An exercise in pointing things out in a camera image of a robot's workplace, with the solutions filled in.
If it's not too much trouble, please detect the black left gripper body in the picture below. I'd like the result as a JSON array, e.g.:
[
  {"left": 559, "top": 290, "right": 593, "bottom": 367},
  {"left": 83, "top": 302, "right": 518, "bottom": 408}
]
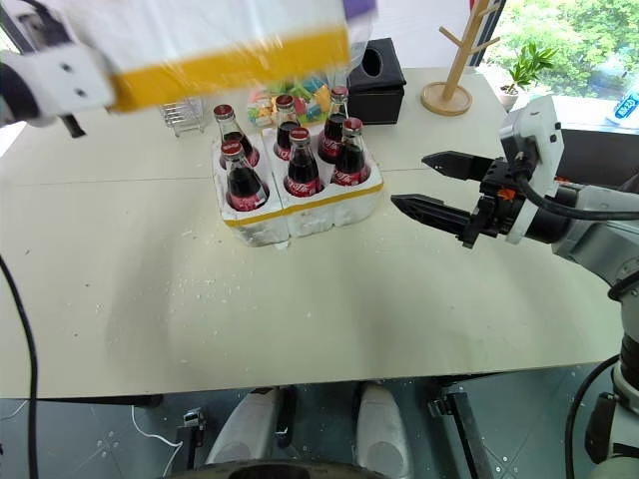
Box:
[{"left": 10, "top": 0, "right": 72, "bottom": 52}]

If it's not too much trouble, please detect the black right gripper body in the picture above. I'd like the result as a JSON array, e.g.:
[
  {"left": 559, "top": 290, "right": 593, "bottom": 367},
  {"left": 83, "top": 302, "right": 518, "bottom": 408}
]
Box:
[{"left": 460, "top": 157, "right": 531, "bottom": 249}]

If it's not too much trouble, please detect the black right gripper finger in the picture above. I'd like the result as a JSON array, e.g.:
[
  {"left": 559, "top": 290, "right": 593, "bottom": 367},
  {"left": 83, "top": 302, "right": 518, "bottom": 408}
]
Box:
[
  {"left": 389, "top": 193, "right": 474, "bottom": 237},
  {"left": 421, "top": 150, "right": 494, "bottom": 183}
]

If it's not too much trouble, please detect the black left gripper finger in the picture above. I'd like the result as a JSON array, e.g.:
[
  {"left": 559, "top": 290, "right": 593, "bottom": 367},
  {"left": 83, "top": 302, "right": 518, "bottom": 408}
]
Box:
[{"left": 60, "top": 113, "right": 88, "bottom": 140}]

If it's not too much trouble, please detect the glass cola bottle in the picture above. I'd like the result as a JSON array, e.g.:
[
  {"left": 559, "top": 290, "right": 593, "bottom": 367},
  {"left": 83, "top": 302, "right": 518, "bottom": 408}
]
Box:
[
  {"left": 317, "top": 85, "right": 351, "bottom": 166},
  {"left": 283, "top": 126, "right": 325, "bottom": 199},
  {"left": 221, "top": 140, "right": 272, "bottom": 215},
  {"left": 273, "top": 94, "right": 304, "bottom": 162},
  {"left": 213, "top": 103, "right": 262, "bottom": 169},
  {"left": 330, "top": 117, "right": 372, "bottom": 188}
]

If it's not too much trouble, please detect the black tissue box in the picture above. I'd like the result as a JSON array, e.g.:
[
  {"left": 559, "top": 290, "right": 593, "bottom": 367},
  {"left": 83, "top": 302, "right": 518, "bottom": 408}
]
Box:
[{"left": 345, "top": 37, "right": 407, "bottom": 126}]

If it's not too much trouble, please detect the dark box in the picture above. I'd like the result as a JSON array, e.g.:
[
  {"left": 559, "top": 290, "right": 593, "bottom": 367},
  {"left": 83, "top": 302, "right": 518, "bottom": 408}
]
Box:
[{"left": 557, "top": 127, "right": 639, "bottom": 190}]

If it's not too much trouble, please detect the white foam crate, yellow tape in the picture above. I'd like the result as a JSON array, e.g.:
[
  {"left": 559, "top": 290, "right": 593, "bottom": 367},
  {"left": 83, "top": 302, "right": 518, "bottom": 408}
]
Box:
[{"left": 211, "top": 127, "right": 385, "bottom": 251}]

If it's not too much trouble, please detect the purple box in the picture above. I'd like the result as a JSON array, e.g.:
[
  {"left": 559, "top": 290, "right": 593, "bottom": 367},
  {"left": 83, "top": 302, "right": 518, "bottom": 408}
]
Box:
[{"left": 342, "top": 0, "right": 379, "bottom": 22}]

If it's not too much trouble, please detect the wooden mug tree stand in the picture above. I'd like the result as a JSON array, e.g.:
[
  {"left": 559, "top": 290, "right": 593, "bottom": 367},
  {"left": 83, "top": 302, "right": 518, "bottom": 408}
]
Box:
[{"left": 419, "top": 0, "right": 503, "bottom": 118}]

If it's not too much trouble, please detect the potted green plant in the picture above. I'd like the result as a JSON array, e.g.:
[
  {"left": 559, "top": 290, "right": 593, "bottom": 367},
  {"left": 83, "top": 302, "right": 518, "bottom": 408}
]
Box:
[{"left": 498, "top": 41, "right": 559, "bottom": 112}]

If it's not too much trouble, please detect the colourful snack packets bag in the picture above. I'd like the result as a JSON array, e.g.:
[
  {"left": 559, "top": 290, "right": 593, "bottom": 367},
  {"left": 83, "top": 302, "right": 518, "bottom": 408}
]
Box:
[{"left": 246, "top": 72, "right": 334, "bottom": 130}]

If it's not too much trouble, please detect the blue white packet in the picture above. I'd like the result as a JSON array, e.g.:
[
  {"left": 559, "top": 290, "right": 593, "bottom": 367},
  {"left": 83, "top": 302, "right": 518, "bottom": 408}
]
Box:
[{"left": 605, "top": 83, "right": 639, "bottom": 132}]

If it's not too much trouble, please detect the white robot leg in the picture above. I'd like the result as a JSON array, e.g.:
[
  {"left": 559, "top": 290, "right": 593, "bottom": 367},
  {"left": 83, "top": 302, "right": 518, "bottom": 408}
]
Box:
[
  {"left": 352, "top": 382, "right": 411, "bottom": 479},
  {"left": 206, "top": 387, "right": 277, "bottom": 468}
]

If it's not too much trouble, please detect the dark rounded robot body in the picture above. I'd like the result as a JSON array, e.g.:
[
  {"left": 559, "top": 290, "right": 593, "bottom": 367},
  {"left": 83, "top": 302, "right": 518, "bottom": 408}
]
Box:
[{"left": 188, "top": 460, "right": 381, "bottom": 479}]

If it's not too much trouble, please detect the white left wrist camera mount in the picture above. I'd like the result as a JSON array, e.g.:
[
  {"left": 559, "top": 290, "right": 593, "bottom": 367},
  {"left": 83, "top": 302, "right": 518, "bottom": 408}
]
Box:
[{"left": 0, "top": 42, "right": 117, "bottom": 130}]

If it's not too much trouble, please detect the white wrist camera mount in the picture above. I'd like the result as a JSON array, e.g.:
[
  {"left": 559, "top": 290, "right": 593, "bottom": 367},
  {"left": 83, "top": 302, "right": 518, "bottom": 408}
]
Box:
[
  {"left": 0, "top": 42, "right": 117, "bottom": 130},
  {"left": 498, "top": 94, "right": 566, "bottom": 244}
]

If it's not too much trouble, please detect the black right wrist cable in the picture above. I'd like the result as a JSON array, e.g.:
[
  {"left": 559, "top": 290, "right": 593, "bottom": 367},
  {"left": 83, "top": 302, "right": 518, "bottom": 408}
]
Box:
[{"left": 513, "top": 152, "right": 639, "bottom": 223}]

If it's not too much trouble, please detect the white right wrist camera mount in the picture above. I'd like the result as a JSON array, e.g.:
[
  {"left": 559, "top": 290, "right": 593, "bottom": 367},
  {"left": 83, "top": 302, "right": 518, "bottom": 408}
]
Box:
[{"left": 498, "top": 94, "right": 566, "bottom": 244}]

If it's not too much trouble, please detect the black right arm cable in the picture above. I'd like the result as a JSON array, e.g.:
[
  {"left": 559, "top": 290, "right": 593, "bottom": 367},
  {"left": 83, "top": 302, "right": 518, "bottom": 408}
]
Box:
[{"left": 567, "top": 352, "right": 623, "bottom": 479}]

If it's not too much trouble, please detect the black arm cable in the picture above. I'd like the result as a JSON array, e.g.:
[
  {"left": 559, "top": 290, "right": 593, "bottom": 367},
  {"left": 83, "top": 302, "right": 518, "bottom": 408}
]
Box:
[
  {"left": 567, "top": 352, "right": 623, "bottom": 479},
  {"left": 0, "top": 252, "right": 40, "bottom": 479}
]

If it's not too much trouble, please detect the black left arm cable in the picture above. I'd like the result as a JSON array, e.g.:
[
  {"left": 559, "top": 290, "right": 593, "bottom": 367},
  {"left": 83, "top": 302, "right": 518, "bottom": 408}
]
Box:
[{"left": 0, "top": 252, "right": 40, "bottom": 479}]

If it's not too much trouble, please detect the black metal table frame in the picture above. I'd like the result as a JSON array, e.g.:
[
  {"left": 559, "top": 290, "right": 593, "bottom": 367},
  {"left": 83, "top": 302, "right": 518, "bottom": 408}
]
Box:
[{"left": 427, "top": 382, "right": 501, "bottom": 479}]

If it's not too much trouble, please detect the thin white floor cable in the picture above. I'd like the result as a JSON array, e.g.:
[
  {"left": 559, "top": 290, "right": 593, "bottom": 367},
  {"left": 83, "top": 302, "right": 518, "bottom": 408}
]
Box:
[{"left": 130, "top": 403, "right": 182, "bottom": 479}]

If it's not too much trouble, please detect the black table frame bracket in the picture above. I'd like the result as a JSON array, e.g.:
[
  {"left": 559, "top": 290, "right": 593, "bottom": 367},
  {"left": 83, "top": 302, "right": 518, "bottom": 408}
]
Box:
[{"left": 173, "top": 406, "right": 207, "bottom": 471}]

